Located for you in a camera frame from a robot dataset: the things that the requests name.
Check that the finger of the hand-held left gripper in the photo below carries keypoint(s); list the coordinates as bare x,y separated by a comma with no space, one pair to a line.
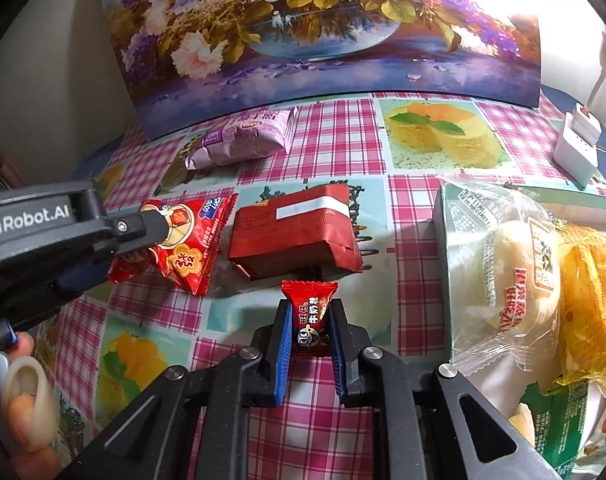
143,230
93,280

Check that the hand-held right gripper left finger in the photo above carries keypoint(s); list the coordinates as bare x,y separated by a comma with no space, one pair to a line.
283,360

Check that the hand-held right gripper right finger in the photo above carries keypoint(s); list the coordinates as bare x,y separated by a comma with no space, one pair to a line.
337,360

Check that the small red candy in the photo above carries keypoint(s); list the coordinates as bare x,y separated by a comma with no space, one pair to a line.
310,315

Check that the red triangular snack packet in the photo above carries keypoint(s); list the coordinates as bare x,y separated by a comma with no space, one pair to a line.
193,250

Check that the green tray box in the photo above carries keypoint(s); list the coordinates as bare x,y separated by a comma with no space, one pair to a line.
440,260

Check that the green snack packet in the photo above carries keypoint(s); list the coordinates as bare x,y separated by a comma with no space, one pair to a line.
563,420

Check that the person's left hand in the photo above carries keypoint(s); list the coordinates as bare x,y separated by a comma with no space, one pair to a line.
25,345

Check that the dark red snack packet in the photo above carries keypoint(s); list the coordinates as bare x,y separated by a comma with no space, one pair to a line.
293,240

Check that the purple snack packet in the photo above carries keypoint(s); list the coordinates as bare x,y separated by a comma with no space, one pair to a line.
243,137

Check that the pink checked printed tablecloth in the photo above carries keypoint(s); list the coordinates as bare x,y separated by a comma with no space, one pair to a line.
418,200

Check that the clear bun packet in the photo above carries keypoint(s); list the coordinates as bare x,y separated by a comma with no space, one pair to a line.
513,280

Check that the flower poster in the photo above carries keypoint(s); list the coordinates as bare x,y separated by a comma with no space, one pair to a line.
333,75

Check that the yellow cracker packet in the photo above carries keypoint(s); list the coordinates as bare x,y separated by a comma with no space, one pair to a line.
593,300

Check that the white power adapter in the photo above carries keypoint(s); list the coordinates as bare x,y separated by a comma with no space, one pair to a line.
575,155

